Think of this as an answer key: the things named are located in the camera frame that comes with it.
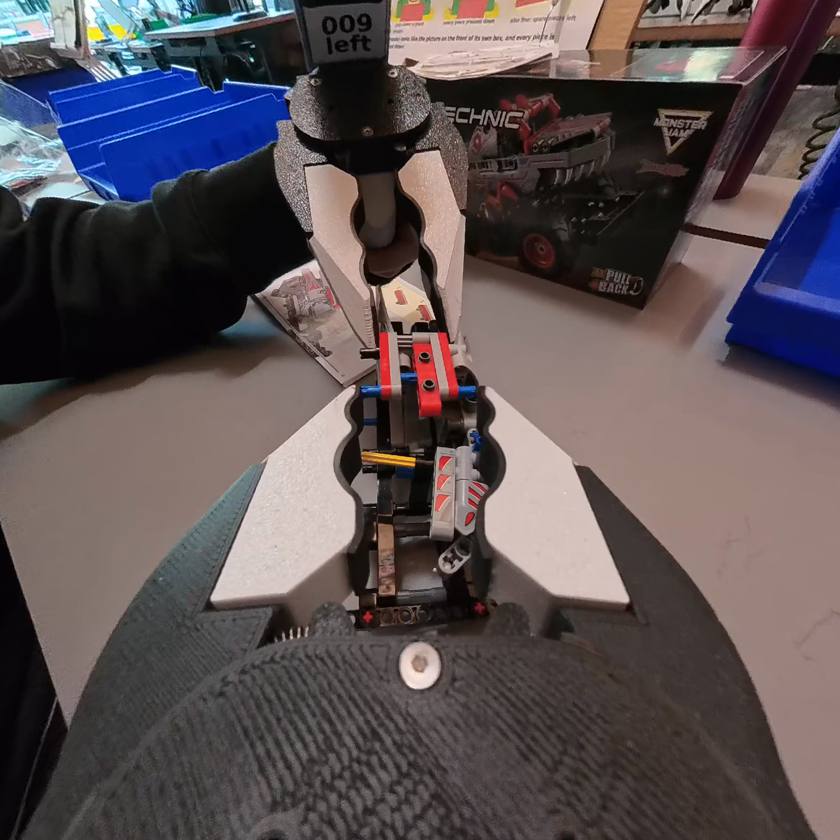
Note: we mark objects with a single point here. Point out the printed instruction sign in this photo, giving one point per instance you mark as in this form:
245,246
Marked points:
499,29

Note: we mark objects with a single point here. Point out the building instruction booklet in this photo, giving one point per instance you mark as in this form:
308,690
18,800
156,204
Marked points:
308,328

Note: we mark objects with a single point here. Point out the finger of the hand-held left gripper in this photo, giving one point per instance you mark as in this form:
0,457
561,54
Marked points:
328,223
446,229

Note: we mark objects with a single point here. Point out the white paper sheets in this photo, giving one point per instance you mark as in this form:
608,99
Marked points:
485,60

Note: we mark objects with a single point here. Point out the clear plastic case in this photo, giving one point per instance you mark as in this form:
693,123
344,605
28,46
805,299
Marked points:
709,65

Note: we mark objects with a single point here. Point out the black toy set box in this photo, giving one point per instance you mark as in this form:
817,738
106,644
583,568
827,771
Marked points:
590,216

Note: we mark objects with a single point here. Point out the person's left forearm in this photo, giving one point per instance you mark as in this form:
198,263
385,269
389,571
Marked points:
131,282

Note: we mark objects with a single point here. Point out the maroon pole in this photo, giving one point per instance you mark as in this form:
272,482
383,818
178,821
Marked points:
768,118

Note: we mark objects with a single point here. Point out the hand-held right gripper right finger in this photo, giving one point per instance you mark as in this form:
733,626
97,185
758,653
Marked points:
551,525

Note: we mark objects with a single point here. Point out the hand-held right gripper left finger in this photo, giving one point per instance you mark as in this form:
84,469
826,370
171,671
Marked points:
289,525

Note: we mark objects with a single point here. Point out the red toy brick beam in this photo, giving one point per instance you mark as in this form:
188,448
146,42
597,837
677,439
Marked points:
387,367

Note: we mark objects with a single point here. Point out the wooden shelf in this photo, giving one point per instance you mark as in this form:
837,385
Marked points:
617,26

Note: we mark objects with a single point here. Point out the person's left hand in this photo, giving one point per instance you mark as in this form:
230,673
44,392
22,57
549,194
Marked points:
394,259

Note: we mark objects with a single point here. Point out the clear plastic bag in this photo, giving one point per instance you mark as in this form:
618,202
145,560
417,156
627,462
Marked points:
26,138

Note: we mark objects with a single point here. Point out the blue storage bin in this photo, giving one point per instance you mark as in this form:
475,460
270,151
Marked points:
98,111
197,151
787,315

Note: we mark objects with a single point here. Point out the person's black clothing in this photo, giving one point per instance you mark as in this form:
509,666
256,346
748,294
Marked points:
19,689

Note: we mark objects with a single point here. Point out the brick-built toy truck model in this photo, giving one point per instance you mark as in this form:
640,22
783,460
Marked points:
433,387

